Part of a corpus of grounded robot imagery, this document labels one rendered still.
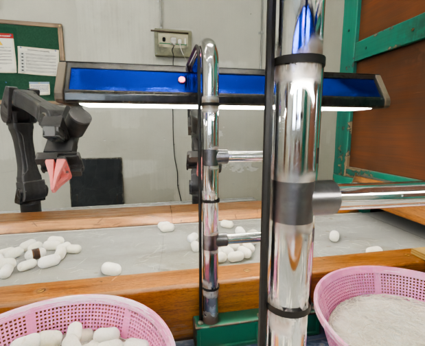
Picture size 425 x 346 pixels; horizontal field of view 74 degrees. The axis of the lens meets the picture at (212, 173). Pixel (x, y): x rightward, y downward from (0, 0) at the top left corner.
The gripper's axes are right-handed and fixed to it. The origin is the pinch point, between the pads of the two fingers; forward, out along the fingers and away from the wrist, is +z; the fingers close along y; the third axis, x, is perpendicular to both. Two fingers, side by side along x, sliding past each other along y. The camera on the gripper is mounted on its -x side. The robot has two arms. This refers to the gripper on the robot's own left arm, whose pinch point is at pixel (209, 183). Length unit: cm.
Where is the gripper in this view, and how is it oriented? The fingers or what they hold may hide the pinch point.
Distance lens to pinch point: 73.7
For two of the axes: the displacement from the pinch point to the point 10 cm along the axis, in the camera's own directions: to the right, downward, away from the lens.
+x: -1.2, 6.6, 7.4
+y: 9.8, -0.3, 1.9
